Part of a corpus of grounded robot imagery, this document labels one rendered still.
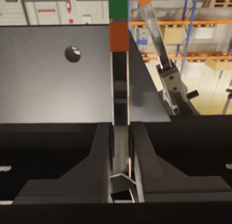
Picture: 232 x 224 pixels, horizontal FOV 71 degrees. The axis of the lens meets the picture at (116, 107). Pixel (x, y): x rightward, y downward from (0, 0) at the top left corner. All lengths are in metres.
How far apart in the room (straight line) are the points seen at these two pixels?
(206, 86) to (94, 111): 11.33
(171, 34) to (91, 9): 4.00
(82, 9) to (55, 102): 9.14
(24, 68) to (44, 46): 0.03
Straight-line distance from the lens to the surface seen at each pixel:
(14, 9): 10.34
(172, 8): 9.57
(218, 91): 12.04
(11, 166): 0.28
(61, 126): 0.24
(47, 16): 9.72
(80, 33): 0.17
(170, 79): 0.26
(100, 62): 0.18
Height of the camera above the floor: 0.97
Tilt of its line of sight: 32 degrees up
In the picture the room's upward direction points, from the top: 179 degrees clockwise
